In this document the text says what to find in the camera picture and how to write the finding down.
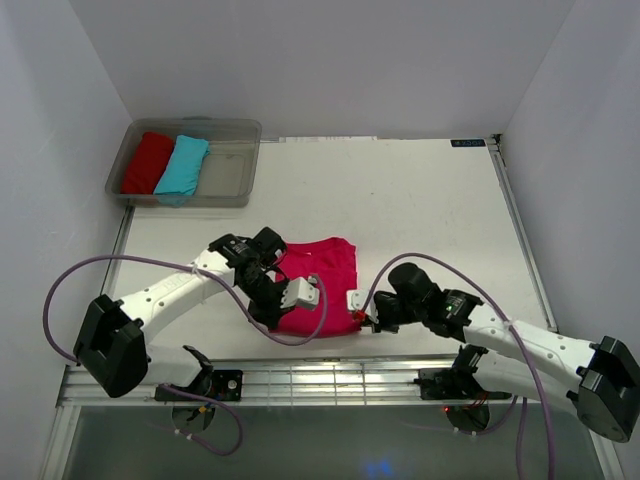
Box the aluminium frame rail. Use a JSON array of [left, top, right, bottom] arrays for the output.
[[55, 362, 601, 407]]

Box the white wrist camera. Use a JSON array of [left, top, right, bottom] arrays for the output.
[[280, 276, 320, 311], [346, 289, 371, 324]]

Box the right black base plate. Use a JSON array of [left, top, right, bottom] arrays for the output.
[[413, 367, 512, 401]]

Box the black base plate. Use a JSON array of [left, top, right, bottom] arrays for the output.
[[153, 369, 244, 402], [413, 367, 512, 401]]

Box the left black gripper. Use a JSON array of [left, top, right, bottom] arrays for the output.
[[238, 271, 296, 329]]

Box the pink t shirt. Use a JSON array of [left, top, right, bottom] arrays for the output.
[[275, 237, 360, 338]]

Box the red rolled t shirt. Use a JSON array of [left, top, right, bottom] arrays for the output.
[[120, 132, 175, 195]]

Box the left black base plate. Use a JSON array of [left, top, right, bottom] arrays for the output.
[[153, 369, 244, 402]]

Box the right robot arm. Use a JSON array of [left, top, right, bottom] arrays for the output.
[[360, 255, 639, 443]]

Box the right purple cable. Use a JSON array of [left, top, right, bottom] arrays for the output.
[[362, 252, 556, 480]]

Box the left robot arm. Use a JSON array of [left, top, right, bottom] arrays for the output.
[[73, 227, 289, 400]]

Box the cyan rolled t shirt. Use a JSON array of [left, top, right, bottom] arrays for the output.
[[153, 135, 210, 196]]

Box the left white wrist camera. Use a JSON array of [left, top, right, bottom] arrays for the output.
[[280, 276, 320, 311]]

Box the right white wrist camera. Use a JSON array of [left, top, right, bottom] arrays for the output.
[[346, 289, 371, 324]]

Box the clear plastic bin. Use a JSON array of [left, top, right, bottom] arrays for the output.
[[105, 116, 262, 208]]

